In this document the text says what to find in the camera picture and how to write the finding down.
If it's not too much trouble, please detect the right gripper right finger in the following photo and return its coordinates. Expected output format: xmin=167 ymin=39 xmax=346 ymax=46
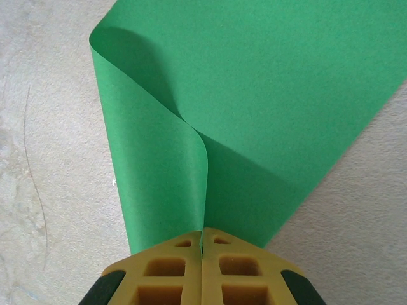
xmin=202 ymin=227 xmax=328 ymax=305

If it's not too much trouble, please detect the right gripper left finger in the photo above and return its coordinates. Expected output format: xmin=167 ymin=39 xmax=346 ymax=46
xmin=81 ymin=231 xmax=204 ymax=305

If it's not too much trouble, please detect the green paper sheet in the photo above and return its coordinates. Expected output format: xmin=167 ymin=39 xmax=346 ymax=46
xmin=88 ymin=0 xmax=407 ymax=257

